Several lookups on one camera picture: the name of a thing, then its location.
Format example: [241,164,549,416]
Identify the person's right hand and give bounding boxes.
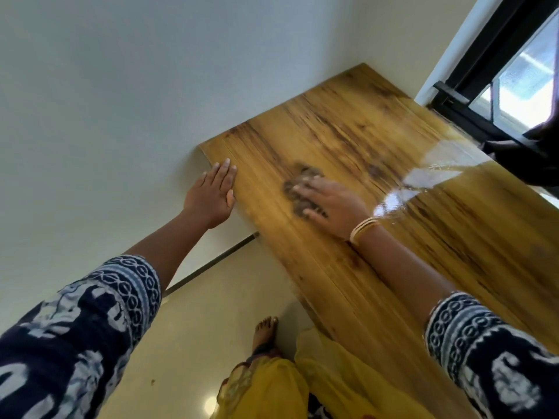
[290,176,372,240]

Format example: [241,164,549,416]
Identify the blue white patterned top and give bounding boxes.
[0,255,559,419]

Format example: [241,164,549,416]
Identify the person's right forearm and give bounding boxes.
[358,224,457,328]

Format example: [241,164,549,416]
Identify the black framed window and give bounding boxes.
[430,0,559,149]

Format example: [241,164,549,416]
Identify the wooden table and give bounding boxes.
[199,63,559,419]

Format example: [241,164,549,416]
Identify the gold bangles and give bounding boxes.
[349,216,381,246]

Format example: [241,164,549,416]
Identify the person's left hand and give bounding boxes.
[181,158,239,230]

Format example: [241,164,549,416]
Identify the brown striped cleaning cloth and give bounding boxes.
[282,164,328,219]

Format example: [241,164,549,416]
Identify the person's left foot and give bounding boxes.
[251,316,280,356]

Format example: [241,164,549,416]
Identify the person's left forearm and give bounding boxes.
[124,211,210,293]

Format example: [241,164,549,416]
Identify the yellow garment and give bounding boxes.
[209,326,437,419]

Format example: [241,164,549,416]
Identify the brown leaf-patterned curtain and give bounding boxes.
[480,113,559,188]

